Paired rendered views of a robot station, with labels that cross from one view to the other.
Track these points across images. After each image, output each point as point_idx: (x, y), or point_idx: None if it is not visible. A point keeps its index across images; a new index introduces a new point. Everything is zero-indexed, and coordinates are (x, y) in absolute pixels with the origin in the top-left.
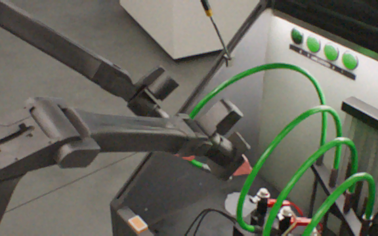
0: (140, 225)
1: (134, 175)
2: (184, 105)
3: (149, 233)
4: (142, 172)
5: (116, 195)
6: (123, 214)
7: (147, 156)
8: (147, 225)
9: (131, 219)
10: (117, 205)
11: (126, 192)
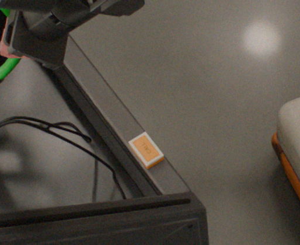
0: (140, 142)
1: (146, 203)
2: None
3: (125, 136)
4: (127, 199)
5: (190, 207)
6: (175, 179)
7: (110, 208)
8: None
9: (157, 154)
10: (187, 192)
11: (166, 196)
